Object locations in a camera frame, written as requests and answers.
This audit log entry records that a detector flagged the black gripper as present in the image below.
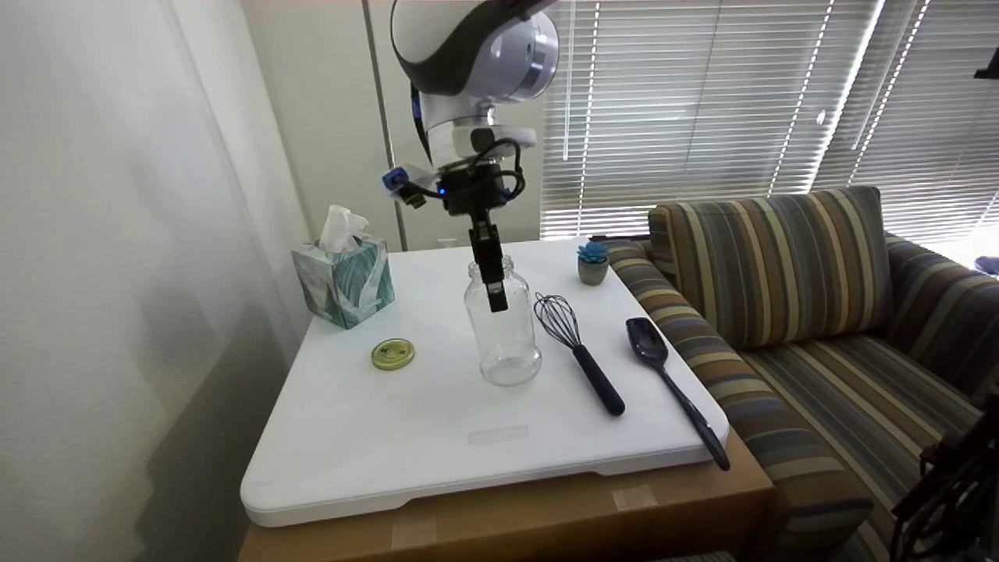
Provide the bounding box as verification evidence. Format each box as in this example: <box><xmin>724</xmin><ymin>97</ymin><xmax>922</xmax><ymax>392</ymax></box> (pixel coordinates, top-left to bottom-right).
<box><xmin>438</xmin><ymin>160</ymin><xmax>523</xmax><ymax>314</ymax></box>

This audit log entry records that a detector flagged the clear glass jar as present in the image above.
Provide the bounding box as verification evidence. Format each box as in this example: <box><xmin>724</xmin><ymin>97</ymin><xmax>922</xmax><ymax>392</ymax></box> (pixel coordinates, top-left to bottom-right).
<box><xmin>461</xmin><ymin>256</ymin><xmax>546</xmax><ymax>391</ymax></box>

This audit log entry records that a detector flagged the blue succulent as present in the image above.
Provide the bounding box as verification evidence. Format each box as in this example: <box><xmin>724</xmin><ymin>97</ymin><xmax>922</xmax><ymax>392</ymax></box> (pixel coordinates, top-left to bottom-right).
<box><xmin>574</xmin><ymin>240</ymin><xmax>616</xmax><ymax>291</ymax></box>

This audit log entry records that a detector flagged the black wire whisk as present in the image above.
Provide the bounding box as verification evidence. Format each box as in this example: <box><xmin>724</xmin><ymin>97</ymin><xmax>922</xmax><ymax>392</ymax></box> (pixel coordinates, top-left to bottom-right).
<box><xmin>532</xmin><ymin>291</ymin><xmax>630</xmax><ymax>418</ymax></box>

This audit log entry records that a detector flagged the round green jar lid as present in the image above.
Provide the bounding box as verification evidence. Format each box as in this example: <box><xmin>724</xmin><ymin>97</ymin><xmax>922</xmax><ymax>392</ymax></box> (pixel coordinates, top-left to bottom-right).
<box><xmin>367</xmin><ymin>333</ymin><xmax>417</xmax><ymax>373</ymax></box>

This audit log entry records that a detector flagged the teal patterned tissue box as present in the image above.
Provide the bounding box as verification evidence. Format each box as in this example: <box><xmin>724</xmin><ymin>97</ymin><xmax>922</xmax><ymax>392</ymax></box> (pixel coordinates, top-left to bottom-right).
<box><xmin>289</xmin><ymin>203</ymin><xmax>398</xmax><ymax>333</ymax></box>

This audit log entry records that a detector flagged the striped cushion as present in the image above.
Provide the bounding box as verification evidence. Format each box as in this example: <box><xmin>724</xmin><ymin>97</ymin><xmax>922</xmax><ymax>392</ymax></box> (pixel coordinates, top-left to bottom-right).
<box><xmin>647</xmin><ymin>183</ymin><xmax>897</xmax><ymax>354</ymax></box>

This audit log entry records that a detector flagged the striped couch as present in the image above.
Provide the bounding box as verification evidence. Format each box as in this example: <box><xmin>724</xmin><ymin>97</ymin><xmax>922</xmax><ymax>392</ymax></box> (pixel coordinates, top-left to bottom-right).
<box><xmin>589</xmin><ymin>230</ymin><xmax>999</xmax><ymax>562</ymax></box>

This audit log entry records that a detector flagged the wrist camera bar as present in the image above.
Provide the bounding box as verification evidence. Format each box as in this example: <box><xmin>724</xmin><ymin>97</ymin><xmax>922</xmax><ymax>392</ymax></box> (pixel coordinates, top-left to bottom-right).
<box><xmin>378</xmin><ymin>123</ymin><xmax>539</xmax><ymax>209</ymax></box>

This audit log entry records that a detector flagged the thin metal wall pole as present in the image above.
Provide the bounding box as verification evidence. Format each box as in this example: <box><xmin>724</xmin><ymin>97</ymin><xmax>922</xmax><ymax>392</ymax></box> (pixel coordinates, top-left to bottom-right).
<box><xmin>360</xmin><ymin>0</ymin><xmax>406</xmax><ymax>254</ymax></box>

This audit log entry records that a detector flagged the black metal frame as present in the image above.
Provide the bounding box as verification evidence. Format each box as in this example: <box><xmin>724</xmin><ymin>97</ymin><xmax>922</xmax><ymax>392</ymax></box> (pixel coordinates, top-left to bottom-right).
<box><xmin>887</xmin><ymin>387</ymin><xmax>999</xmax><ymax>562</ymax></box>

